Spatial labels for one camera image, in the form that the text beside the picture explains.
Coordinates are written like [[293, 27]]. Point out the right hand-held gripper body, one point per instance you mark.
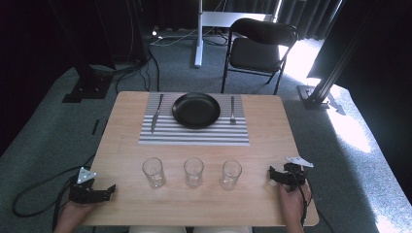
[[294, 174]]

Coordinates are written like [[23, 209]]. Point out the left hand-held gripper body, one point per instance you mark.
[[81, 191]]

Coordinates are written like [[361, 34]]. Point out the person's left hand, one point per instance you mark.
[[72, 215]]

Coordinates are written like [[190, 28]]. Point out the person's right hand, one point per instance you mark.
[[291, 204]]

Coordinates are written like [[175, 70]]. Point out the clear drinking glass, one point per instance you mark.
[[193, 172], [230, 174], [154, 173]]

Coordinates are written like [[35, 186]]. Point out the small black bar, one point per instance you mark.
[[95, 126]]

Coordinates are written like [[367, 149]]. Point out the silver fork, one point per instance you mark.
[[232, 110]]

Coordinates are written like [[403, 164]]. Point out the grey striped placemat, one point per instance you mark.
[[194, 136]]

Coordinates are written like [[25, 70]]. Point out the silver table knife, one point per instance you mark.
[[156, 114]]

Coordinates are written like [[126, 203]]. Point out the black round plate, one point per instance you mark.
[[196, 110]]

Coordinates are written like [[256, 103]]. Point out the black stand with flat base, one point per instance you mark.
[[86, 81]]

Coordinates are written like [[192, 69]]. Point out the black folding chair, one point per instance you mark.
[[259, 55]]

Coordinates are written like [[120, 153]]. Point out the white desk leg stand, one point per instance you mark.
[[199, 39]]

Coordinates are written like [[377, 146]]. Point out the black slanted metal frame stand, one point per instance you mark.
[[324, 81]]

